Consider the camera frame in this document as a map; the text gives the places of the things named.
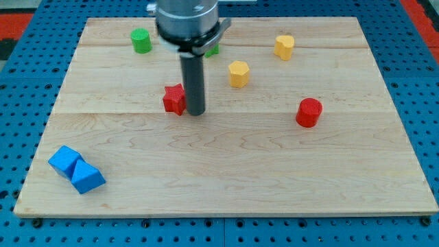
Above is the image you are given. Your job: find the green block behind arm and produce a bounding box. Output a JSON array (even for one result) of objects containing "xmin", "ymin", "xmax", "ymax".
[{"xmin": 204, "ymin": 44, "xmax": 220, "ymax": 58}]

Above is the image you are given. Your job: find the blue triangle block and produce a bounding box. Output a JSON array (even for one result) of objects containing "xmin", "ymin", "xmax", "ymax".
[{"xmin": 71, "ymin": 160, "xmax": 106, "ymax": 194}]

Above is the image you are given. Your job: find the red star block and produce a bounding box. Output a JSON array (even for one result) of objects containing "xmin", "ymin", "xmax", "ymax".
[{"xmin": 163, "ymin": 84, "xmax": 186, "ymax": 116}]

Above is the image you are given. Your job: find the yellow hexagon block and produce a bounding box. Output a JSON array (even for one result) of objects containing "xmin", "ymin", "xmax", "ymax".
[{"xmin": 228, "ymin": 60, "xmax": 250, "ymax": 88}]

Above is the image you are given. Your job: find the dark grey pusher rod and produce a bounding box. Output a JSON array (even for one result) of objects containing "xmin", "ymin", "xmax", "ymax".
[{"xmin": 180, "ymin": 54, "xmax": 205, "ymax": 116}]

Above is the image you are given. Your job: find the wooden board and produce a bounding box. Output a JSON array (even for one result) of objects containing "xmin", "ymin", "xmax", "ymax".
[{"xmin": 14, "ymin": 17, "xmax": 438, "ymax": 218}]

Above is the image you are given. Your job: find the red cylinder block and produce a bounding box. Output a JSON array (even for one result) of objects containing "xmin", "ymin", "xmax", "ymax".
[{"xmin": 296, "ymin": 98, "xmax": 323, "ymax": 128}]

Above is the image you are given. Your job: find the yellow heart block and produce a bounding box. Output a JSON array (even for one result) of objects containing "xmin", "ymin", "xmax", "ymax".
[{"xmin": 274, "ymin": 35, "xmax": 295, "ymax": 61}]

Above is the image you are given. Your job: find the green cylinder block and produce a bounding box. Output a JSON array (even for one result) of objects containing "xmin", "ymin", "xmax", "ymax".
[{"xmin": 130, "ymin": 28, "xmax": 152, "ymax": 54}]

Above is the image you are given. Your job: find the blue cube block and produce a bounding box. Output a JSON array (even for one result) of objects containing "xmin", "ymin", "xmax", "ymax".
[{"xmin": 48, "ymin": 145, "xmax": 83, "ymax": 180}]

